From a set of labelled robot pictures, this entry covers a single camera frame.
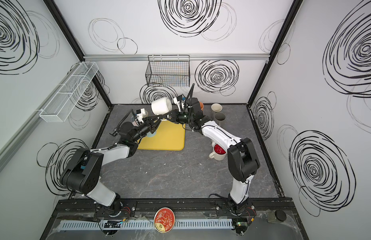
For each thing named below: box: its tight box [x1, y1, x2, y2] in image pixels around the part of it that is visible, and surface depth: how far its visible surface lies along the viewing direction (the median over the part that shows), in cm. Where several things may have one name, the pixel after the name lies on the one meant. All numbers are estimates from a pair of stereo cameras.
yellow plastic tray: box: [137, 119, 186, 151], surface depth 99 cm
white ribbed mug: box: [151, 97, 173, 115], surface depth 79 cm
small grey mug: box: [211, 103, 223, 112], surface depth 109 cm
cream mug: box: [209, 143, 227, 161], surface depth 90 cm
